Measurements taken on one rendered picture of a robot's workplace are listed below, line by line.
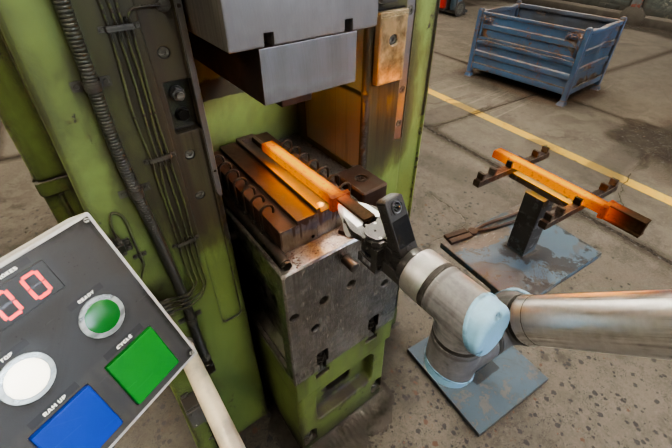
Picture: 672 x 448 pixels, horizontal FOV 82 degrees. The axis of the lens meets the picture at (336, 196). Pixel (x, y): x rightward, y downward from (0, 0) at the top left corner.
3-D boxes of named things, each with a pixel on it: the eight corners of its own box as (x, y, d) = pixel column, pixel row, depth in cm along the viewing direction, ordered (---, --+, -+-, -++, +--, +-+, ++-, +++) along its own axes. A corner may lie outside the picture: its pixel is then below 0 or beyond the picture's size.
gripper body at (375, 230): (354, 257, 78) (396, 296, 71) (356, 225, 73) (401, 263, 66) (382, 241, 82) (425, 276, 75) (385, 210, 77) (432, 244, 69)
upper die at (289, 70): (355, 81, 76) (357, 30, 71) (265, 106, 66) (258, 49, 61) (255, 37, 103) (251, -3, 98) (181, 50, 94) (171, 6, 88)
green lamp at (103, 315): (128, 324, 55) (118, 305, 52) (91, 342, 53) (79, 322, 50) (122, 310, 57) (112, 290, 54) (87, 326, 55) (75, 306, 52)
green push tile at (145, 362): (180, 361, 60) (151, 326, 57) (139, 405, 54) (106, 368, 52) (174, 360, 61) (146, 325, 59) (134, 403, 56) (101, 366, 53)
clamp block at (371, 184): (387, 203, 103) (389, 182, 99) (362, 215, 99) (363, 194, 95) (358, 182, 111) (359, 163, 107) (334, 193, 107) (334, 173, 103)
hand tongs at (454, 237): (575, 194, 146) (576, 191, 145) (585, 200, 143) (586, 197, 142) (443, 237, 126) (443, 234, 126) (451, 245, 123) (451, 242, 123)
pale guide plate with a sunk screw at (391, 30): (402, 79, 101) (410, 8, 91) (377, 86, 97) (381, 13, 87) (397, 77, 103) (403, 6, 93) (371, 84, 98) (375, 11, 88)
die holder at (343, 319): (394, 318, 127) (409, 211, 100) (295, 387, 108) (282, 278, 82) (301, 228, 163) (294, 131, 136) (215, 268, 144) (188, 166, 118)
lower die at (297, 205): (351, 220, 97) (352, 193, 92) (282, 255, 87) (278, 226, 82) (269, 153, 124) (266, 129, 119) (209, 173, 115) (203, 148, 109)
